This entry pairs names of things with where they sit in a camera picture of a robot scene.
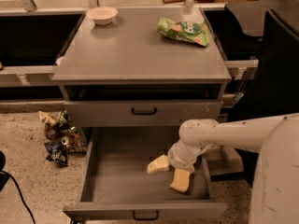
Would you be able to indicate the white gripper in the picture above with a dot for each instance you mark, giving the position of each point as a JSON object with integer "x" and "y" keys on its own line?
{"x": 179, "y": 160}

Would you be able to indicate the yellow sponge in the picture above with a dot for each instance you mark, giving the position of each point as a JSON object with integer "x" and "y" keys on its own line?
{"x": 181, "y": 181}

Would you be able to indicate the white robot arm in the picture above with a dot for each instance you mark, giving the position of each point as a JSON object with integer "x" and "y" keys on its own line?
{"x": 275, "y": 190}

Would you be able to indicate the closed grey upper drawer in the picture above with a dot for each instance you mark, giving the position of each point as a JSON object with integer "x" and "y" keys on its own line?
{"x": 118, "y": 113}

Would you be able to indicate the open grey middle drawer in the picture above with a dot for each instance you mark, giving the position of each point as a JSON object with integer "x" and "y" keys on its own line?
{"x": 116, "y": 183}

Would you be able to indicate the grey drawer cabinet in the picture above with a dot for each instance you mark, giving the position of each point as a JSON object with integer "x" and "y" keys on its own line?
{"x": 128, "y": 60}

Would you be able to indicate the pile of snack trash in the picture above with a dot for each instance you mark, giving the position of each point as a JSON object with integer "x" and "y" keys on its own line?
{"x": 62, "y": 130}

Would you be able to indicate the dark blue snack bag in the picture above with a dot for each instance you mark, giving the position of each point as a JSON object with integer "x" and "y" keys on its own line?
{"x": 56, "y": 153}

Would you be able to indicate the black office chair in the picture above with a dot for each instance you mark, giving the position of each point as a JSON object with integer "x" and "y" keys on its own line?
{"x": 274, "y": 89}

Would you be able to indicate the green chip bag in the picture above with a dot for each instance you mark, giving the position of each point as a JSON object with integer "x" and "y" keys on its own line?
{"x": 186, "y": 31}

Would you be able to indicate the wooden stick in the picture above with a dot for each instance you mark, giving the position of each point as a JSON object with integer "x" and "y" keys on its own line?
{"x": 172, "y": 1}

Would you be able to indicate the white bowl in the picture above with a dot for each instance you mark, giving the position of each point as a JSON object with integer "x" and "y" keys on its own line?
{"x": 102, "y": 15}

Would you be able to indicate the black lower drawer handle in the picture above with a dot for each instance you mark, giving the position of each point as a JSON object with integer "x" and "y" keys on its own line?
{"x": 145, "y": 215}

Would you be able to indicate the black drawer handle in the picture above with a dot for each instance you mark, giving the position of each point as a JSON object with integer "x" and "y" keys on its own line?
{"x": 145, "y": 215}
{"x": 146, "y": 112}

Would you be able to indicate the black upper drawer handle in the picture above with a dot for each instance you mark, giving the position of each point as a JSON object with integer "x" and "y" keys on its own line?
{"x": 146, "y": 112}

